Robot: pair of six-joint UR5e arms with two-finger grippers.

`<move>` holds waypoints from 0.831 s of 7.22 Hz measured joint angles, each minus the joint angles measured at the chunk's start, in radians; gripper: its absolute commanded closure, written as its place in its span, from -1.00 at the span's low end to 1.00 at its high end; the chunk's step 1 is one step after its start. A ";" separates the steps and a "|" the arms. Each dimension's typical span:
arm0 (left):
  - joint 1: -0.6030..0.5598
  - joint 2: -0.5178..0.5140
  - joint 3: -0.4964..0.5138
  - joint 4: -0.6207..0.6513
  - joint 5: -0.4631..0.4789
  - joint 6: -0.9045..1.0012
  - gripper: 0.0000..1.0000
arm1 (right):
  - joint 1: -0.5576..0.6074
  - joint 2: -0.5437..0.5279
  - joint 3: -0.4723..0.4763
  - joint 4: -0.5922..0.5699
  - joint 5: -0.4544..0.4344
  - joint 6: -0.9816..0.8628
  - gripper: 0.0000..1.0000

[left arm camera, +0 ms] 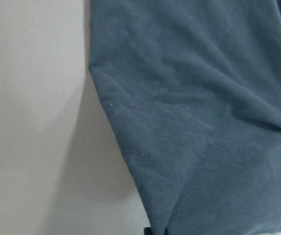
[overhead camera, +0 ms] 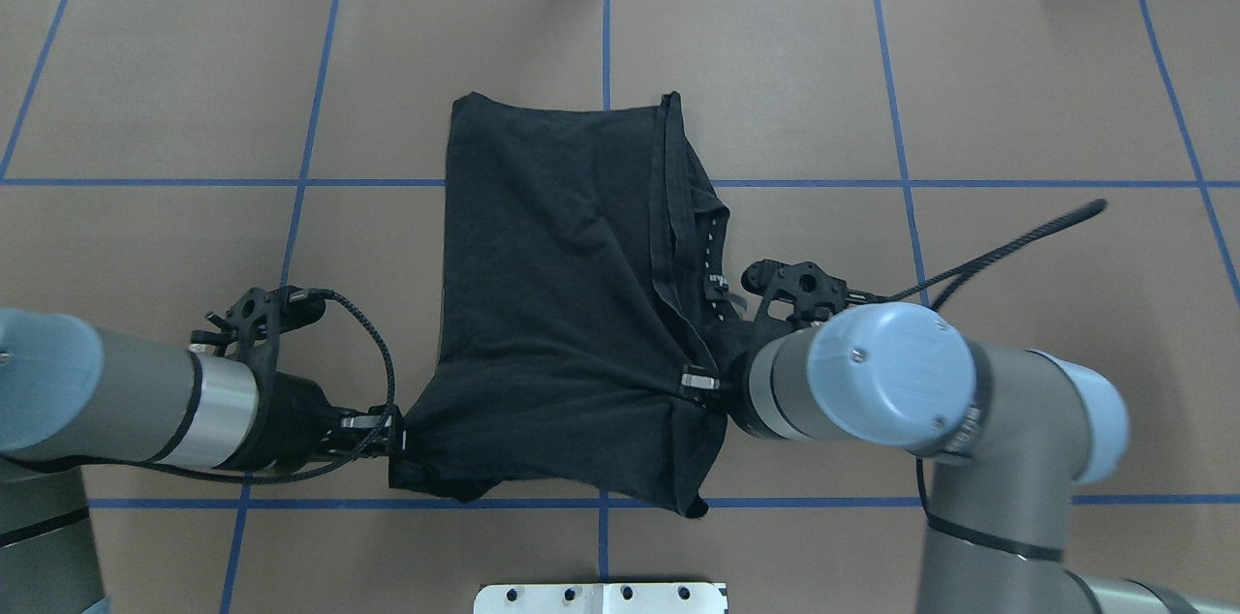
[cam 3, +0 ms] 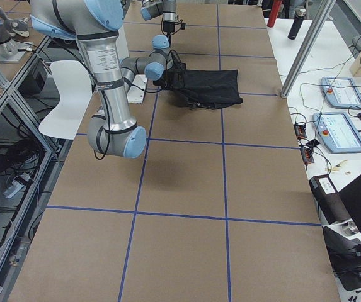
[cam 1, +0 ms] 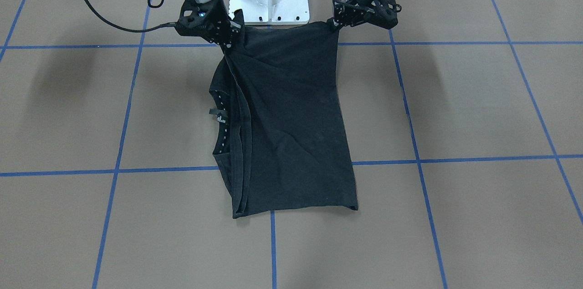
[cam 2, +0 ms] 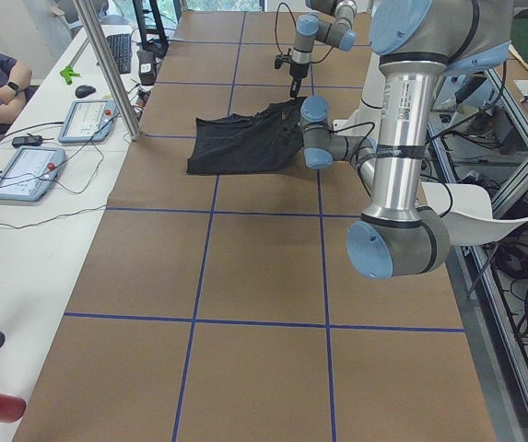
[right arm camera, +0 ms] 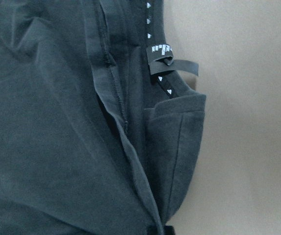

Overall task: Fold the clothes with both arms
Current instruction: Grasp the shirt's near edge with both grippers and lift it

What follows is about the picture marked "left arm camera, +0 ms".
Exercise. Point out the black graphic t-shirt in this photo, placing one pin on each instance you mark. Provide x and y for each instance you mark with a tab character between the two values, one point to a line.
192	91

